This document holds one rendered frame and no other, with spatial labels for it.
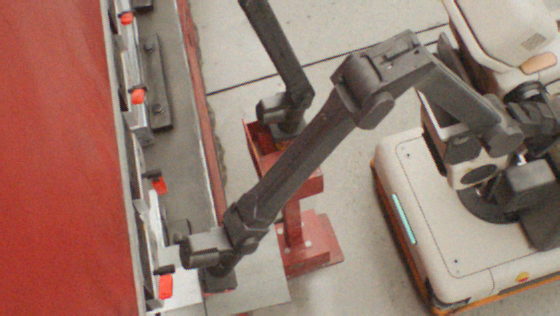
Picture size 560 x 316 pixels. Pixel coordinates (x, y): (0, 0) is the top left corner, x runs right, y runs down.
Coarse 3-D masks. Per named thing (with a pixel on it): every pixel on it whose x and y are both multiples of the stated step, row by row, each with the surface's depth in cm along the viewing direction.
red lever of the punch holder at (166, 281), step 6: (156, 270) 128; (162, 270) 128; (168, 270) 127; (174, 270) 128; (162, 276) 125; (168, 276) 125; (162, 282) 123; (168, 282) 123; (162, 288) 121; (168, 288) 121; (162, 294) 120; (168, 294) 120
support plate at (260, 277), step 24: (264, 240) 155; (168, 264) 154; (240, 264) 153; (264, 264) 153; (240, 288) 151; (264, 288) 150; (288, 288) 150; (168, 312) 149; (192, 312) 149; (216, 312) 149; (240, 312) 149
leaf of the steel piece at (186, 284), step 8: (176, 272) 153; (184, 272) 153; (192, 272) 153; (176, 280) 152; (184, 280) 152; (192, 280) 152; (176, 288) 152; (184, 288) 151; (192, 288) 151; (200, 288) 150; (176, 296) 151; (184, 296) 151; (192, 296) 151; (200, 296) 150; (168, 304) 150; (176, 304) 150; (184, 304) 150; (192, 304) 150
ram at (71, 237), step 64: (0, 0) 74; (64, 0) 106; (0, 64) 70; (64, 64) 97; (0, 128) 66; (64, 128) 89; (0, 192) 62; (64, 192) 83; (128, 192) 124; (0, 256) 59; (64, 256) 77; (128, 256) 112
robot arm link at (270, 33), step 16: (256, 0) 141; (256, 16) 144; (272, 16) 150; (256, 32) 154; (272, 32) 154; (272, 48) 158; (288, 48) 160; (288, 64) 164; (288, 80) 169; (304, 80) 170
